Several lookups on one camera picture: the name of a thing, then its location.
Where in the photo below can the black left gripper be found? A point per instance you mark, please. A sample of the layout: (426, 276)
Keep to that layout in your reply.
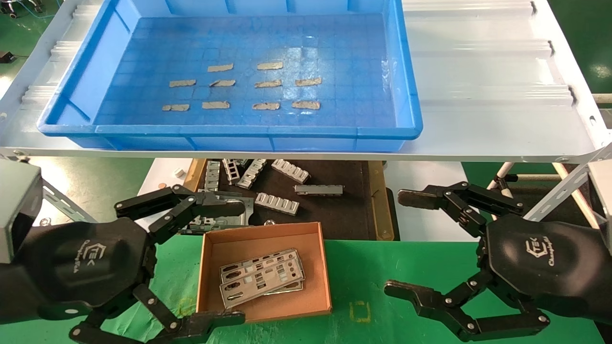
(88, 263)

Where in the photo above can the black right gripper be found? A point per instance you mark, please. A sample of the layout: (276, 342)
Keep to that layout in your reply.
(540, 267)

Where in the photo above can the silver metal io shield plate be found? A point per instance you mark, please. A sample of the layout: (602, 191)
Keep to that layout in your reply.
(275, 285)
(292, 287)
(287, 255)

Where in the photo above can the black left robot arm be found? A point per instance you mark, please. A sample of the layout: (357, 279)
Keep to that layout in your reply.
(9, 296)

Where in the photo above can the brown cardboard box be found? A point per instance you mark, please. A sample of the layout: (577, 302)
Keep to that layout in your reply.
(258, 241)

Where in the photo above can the blue plastic tray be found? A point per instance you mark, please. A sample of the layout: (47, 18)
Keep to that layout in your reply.
(334, 57)

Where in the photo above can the large silver metal plate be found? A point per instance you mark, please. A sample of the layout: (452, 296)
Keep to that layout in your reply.
(234, 221)

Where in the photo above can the green table mat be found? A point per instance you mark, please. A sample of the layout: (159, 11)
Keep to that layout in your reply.
(363, 267)

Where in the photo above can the perforated steel angle brace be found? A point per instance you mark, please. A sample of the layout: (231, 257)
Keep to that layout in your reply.
(67, 203)
(564, 187)

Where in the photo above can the grey tape patch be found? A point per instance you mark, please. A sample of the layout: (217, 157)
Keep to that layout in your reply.
(308, 81)
(222, 83)
(182, 83)
(267, 83)
(175, 107)
(215, 104)

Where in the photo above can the white metal shelf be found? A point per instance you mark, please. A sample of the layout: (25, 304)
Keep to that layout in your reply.
(478, 71)

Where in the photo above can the black power adapter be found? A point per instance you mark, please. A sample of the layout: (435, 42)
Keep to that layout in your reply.
(5, 57)

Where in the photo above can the black chair caster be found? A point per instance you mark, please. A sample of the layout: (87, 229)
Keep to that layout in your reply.
(10, 13)
(37, 7)

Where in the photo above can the slotted grey metal bracket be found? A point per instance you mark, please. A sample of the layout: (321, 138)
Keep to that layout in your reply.
(290, 171)
(252, 173)
(212, 175)
(319, 189)
(277, 203)
(231, 170)

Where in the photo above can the dark tray with wooden frame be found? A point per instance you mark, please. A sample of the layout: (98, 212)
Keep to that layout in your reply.
(334, 215)

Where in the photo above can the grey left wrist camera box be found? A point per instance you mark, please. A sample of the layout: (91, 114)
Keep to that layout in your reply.
(16, 205)

